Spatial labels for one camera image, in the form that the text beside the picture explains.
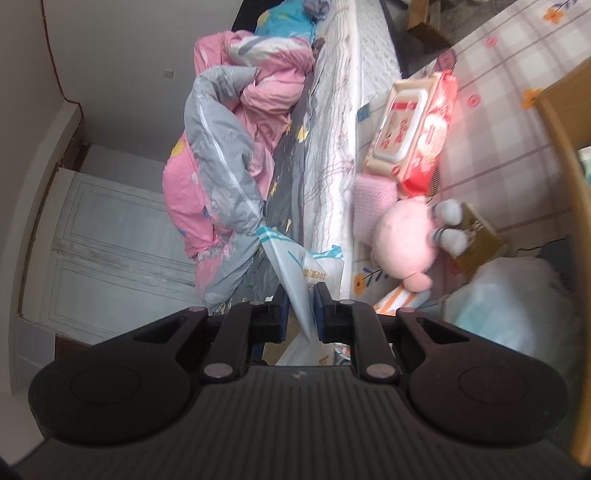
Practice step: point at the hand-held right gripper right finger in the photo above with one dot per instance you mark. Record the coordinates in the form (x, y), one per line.
(318, 318)

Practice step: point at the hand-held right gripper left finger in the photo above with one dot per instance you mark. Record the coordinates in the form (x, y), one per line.
(282, 318)

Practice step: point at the white blue tissue packet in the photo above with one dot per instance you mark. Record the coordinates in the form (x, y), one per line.
(288, 272)

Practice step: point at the orange striped sock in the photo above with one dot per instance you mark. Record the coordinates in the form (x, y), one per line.
(399, 297)

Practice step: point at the pink plush toy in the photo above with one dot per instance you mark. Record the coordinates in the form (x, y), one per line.
(406, 244)

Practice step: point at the pink knitted cloth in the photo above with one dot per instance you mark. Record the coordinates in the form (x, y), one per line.
(376, 203)

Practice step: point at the gold drink carton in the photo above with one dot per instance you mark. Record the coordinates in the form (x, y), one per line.
(480, 240)

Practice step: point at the white teal plastic bag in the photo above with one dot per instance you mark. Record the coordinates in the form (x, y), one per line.
(508, 309)

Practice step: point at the long cardboard box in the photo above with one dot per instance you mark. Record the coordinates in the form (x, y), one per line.
(561, 152)

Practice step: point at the white panel door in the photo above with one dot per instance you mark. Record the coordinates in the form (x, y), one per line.
(120, 240)

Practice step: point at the pink grey floral quilt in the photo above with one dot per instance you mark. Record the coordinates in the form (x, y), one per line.
(221, 138)

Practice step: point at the white quilted mattress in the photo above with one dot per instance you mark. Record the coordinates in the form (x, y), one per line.
(341, 115)

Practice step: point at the red wet wipes pack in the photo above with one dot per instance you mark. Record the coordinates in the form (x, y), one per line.
(411, 134)

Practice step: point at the checked floral mat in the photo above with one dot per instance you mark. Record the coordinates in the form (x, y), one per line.
(498, 115)

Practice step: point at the teal pillow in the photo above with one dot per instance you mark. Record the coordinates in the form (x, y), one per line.
(286, 23)

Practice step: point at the black headboard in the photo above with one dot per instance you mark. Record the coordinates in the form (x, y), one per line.
(244, 14)

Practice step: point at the blue purple crumpled cloth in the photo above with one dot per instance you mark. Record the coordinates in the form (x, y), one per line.
(316, 7)

